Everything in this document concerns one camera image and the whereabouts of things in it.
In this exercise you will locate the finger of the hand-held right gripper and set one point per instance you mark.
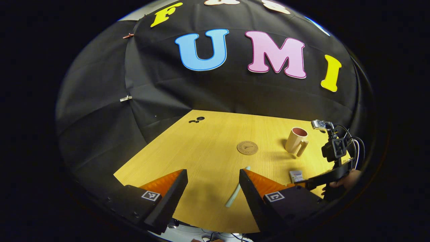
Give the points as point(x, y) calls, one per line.
point(326, 177)

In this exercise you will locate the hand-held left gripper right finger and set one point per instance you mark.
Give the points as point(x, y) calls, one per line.
point(252, 201)

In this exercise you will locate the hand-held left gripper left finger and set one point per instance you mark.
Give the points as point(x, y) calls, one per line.
point(171, 198)

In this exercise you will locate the pale green toothbrush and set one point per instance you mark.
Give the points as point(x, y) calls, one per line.
point(233, 196)

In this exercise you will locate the white toothpaste tube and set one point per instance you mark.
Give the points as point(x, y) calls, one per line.
point(296, 176)

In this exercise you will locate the beige cup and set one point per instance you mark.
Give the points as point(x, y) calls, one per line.
point(295, 141)

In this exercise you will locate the round brown coaster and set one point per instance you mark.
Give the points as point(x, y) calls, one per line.
point(247, 148)

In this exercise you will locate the black backdrop cloth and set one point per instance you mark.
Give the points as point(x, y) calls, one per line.
point(168, 90)

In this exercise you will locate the silver cloth clip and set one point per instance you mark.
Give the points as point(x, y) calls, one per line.
point(126, 98)

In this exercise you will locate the copper cloth clip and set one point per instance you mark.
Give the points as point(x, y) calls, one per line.
point(128, 35)

